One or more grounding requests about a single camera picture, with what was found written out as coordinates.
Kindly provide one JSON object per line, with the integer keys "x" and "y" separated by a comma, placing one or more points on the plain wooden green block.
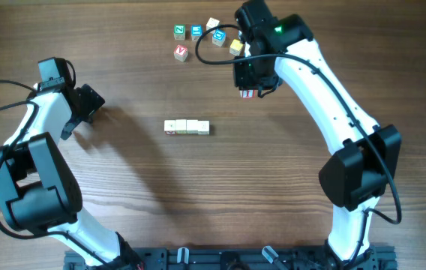
{"x": 181, "y": 126}

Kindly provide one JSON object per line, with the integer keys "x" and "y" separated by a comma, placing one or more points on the yellow turtle picture block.
{"x": 203, "y": 127}

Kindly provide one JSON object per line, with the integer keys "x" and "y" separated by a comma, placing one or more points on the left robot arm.
{"x": 39, "y": 195}

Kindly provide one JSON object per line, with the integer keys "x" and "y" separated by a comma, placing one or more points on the blue D letter block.
{"x": 218, "y": 38}

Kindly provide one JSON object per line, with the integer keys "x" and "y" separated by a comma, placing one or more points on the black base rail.
{"x": 305, "y": 257}

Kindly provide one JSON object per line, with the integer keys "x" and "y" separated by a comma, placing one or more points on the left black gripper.
{"x": 93, "y": 103}

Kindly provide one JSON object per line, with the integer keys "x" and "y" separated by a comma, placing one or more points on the plain top wooden block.
{"x": 212, "y": 22}

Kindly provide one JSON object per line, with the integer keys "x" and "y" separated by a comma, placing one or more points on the yellow top block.
{"x": 236, "y": 47}

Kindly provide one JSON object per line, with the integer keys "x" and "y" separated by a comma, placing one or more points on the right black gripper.
{"x": 242, "y": 80}

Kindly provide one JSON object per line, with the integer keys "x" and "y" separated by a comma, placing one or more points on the green N letter block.
{"x": 179, "y": 32}

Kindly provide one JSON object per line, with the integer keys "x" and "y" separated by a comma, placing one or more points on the red A side block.
{"x": 170, "y": 127}

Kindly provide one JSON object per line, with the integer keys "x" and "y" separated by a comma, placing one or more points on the plain Z wooden block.
{"x": 192, "y": 126}

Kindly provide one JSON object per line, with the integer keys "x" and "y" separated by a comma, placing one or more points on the red I side block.
{"x": 248, "y": 93}

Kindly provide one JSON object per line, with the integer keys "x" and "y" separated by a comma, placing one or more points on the red V letter block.
{"x": 181, "y": 53}

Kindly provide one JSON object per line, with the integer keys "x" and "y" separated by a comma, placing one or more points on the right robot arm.
{"x": 364, "y": 155}

